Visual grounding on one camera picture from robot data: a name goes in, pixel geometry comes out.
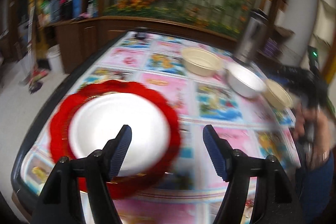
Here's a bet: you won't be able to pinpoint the small beige paper bowl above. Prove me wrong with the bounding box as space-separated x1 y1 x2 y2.
264 79 293 111

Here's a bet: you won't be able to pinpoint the white foam bowl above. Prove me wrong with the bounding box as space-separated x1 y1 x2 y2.
226 63 266 99

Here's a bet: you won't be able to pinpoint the red gold-rimmed plate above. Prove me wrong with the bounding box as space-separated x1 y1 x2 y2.
50 80 181 200

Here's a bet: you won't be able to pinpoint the white foam plate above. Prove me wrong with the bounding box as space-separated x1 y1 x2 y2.
68 93 170 177

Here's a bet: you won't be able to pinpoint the person's right hand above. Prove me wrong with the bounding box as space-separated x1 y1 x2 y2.
292 103 331 170

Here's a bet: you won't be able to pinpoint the purple bottles on shelf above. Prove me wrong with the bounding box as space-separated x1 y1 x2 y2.
263 38 278 57

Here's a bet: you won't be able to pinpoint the stainless steel electric kettle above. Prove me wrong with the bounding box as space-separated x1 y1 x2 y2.
232 9 268 65

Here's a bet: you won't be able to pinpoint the colourful fruit-print tablecloth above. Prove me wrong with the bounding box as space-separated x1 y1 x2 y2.
20 31 302 224

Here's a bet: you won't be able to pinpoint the large beige paper bowl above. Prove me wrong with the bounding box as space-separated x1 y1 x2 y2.
181 47 223 77

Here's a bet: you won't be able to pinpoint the floor mop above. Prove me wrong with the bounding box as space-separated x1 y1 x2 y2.
21 4 48 94

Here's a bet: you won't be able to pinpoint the white plastic bucket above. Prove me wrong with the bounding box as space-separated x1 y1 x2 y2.
47 44 64 73

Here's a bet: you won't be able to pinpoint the wooden sideboard cabinet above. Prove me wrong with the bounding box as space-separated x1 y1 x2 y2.
39 16 238 73

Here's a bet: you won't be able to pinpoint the small black round device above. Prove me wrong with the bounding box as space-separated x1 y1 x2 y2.
134 27 147 40

